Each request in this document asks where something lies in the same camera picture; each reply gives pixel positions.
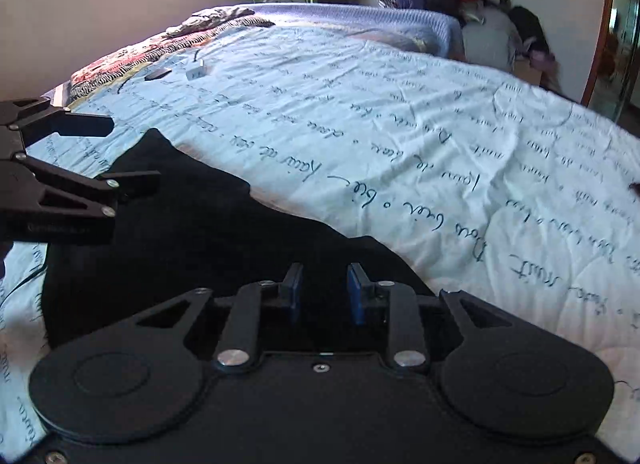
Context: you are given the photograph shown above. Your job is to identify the black backpack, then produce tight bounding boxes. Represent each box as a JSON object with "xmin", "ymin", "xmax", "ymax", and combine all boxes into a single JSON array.
[{"xmin": 507, "ymin": 5, "xmax": 551, "ymax": 56}]

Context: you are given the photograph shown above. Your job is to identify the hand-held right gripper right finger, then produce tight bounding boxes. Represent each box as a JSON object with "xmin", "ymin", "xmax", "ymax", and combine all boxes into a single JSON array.
[{"xmin": 346, "ymin": 263, "xmax": 505, "ymax": 374}]

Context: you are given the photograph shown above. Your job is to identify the grey fabric cover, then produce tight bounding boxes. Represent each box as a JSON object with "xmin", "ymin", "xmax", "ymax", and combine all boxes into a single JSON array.
[{"xmin": 460, "ymin": 6, "xmax": 524, "ymax": 71}]

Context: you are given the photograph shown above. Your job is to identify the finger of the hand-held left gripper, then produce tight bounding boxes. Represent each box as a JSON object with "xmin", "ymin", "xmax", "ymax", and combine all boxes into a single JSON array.
[
  {"xmin": 0, "ymin": 153, "xmax": 161, "ymax": 218},
  {"xmin": 0, "ymin": 98, "xmax": 114, "ymax": 157}
]

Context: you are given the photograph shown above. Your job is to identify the light blue printed quilt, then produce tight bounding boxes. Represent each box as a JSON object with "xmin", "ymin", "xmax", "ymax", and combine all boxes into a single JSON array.
[{"xmin": 0, "ymin": 26, "xmax": 640, "ymax": 464}]

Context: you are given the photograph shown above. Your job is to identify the purple blanket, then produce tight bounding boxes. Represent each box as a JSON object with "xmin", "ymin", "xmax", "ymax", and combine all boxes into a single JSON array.
[{"xmin": 200, "ymin": 3, "xmax": 466, "ymax": 62}]

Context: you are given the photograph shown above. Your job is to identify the floral patterned blanket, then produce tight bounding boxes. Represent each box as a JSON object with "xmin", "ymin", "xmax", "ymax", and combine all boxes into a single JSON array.
[{"xmin": 42, "ymin": 14, "xmax": 276, "ymax": 110}]

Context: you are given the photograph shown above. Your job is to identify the glass door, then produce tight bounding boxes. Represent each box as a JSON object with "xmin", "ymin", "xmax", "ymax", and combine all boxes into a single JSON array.
[{"xmin": 590, "ymin": 0, "xmax": 640, "ymax": 131}]

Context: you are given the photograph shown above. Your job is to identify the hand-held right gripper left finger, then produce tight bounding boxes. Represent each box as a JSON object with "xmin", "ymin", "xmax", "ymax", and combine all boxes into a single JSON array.
[{"xmin": 135, "ymin": 263, "xmax": 304, "ymax": 374}]

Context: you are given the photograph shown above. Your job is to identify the cardboard box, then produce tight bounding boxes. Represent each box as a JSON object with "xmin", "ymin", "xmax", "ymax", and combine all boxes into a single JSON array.
[{"xmin": 514, "ymin": 59, "xmax": 544, "ymax": 88}]

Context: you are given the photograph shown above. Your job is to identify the black pants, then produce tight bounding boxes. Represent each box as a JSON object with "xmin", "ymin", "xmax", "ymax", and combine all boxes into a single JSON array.
[{"xmin": 42, "ymin": 128, "xmax": 436, "ymax": 350}]

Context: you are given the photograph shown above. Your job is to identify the grey crumpled cloth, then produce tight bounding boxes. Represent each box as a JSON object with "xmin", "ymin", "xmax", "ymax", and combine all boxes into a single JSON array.
[{"xmin": 166, "ymin": 6, "xmax": 251, "ymax": 38}]

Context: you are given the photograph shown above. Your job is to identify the wooden door frame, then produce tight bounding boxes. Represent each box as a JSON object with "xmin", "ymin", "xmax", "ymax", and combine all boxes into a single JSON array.
[{"xmin": 581, "ymin": 0, "xmax": 640, "ymax": 111}]

